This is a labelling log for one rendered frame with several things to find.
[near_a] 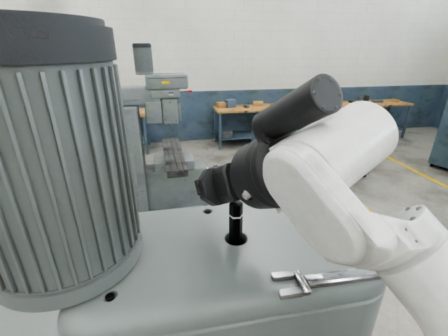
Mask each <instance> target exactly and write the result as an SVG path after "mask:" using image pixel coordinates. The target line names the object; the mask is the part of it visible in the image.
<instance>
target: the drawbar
mask: <svg viewBox="0 0 448 336"><path fill-rule="evenodd" d="M229 214H230V216H232V217H240V216H242V214H243V203H242V202H241V201H240V200H238V201H232V202H230V204H229ZM242 225H243V216H242V217H241V218H240V219H232V218H231V217H229V244H230V245H235V246H238V245H242Z"/></svg>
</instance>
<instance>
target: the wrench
mask: <svg viewBox="0 0 448 336"><path fill-rule="evenodd" d="M271 278H272V280H273V281H275V282H277V281H287V280H293V279H295V281H296V283H297V285H298V287H293V288H287V289H281V290H279V297H280V299H281V300H282V299H292V298H297V297H302V296H306V295H311V290H310V289H313V288H318V287H328V286H333V285H342V284H348V283H358V282H363V281H372V280H378V279H381V278H380V277H379V276H378V274H377V273H376V272H375V271H369V270H364V269H358V268H356V269H346V270H340V271H330V272H324V273H314V274H308V275H304V276H303V275H302V273H301V272H300V270H296V271H292V270H291V271H280V272H274V273H271Z"/></svg>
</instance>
